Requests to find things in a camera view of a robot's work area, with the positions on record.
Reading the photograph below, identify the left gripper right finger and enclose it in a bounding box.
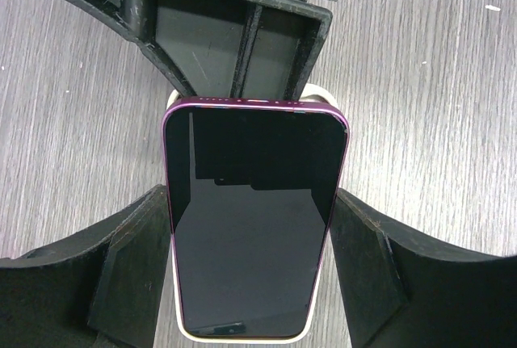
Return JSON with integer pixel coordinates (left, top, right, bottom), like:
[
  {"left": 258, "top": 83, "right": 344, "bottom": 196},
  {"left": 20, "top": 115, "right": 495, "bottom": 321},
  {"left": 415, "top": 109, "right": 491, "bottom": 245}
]
[{"left": 330, "top": 190, "right": 516, "bottom": 347}]

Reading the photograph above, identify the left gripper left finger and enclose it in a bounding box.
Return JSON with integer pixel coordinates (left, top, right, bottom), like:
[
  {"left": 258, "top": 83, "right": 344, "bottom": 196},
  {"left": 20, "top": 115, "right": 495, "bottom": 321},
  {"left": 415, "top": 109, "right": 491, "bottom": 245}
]
[{"left": 1, "top": 185, "right": 170, "bottom": 347}]

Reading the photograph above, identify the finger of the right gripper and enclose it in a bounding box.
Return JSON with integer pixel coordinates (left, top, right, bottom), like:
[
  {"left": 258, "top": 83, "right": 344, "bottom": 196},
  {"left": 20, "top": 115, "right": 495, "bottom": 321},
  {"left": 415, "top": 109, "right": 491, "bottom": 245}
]
[{"left": 66, "top": 0, "right": 332, "bottom": 100}]

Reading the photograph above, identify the purple smartphone black screen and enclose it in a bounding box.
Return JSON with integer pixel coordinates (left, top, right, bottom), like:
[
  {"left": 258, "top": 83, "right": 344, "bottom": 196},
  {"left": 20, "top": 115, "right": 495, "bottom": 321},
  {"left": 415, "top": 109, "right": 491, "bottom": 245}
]
[{"left": 161, "top": 96, "right": 351, "bottom": 339}]

